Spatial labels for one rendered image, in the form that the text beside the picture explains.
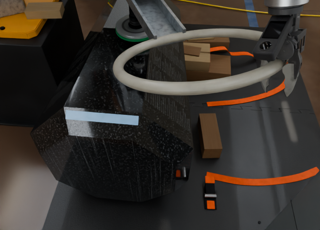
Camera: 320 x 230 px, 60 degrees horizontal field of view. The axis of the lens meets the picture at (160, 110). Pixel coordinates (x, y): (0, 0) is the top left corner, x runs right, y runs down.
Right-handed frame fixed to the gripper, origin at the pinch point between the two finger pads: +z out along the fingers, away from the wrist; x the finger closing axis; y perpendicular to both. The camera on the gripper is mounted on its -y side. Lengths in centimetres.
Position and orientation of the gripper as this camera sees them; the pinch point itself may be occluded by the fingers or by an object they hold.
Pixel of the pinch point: (275, 90)
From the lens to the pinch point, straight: 75.5
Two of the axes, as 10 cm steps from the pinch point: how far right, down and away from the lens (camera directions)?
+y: 6.5, -4.4, 6.2
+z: 1.3, 8.7, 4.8
